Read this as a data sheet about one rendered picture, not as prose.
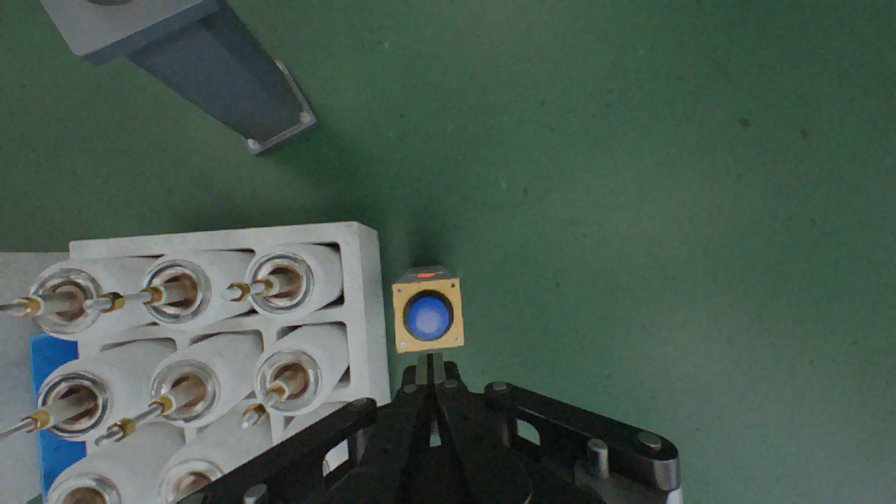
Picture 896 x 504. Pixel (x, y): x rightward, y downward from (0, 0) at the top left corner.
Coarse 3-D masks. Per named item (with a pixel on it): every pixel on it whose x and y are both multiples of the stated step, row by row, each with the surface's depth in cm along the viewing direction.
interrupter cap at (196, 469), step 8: (176, 464) 33; (184, 464) 33; (192, 464) 33; (200, 464) 33; (208, 464) 33; (168, 472) 33; (176, 472) 33; (184, 472) 33; (192, 472) 33; (200, 472) 33; (208, 472) 33; (216, 472) 33; (168, 480) 33; (176, 480) 33; (184, 480) 33; (192, 480) 33; (200, 480) 33; (208, 480) 33; (160, 488) 33; (168, 488) 33; (176, 488) 33; (160, 496) 33; (168, 496) 33
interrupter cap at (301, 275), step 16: (272, 256) 34; (288, 256) 34; (256, 272) 34; (272, 272) 34; (288, 272) 34; (304, 272) 34; (304, 288) 34; (256, 304) 33; (272, 304) 34; (288, 304) 34; (304, 304) 34
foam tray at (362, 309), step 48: (96, 240) 39; (144, 240) 39; (192, 240) 40; (240, 240) 40; (288, 240) 41; (336, 240) 41; (144, 336) 39; (192, 336) 40; (384, 336) 58; (336, 384) 43; (384, 384) 54; (192, 432) 40
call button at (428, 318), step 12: (420, 300) 28; (432, 300) 28; (420, 312) 27; (432, 312) 28; (444, 312) 28; (420, 324) 27; (432, 324) 28; (444, 324) 28; (420, 336) 28; (432, 336) 28
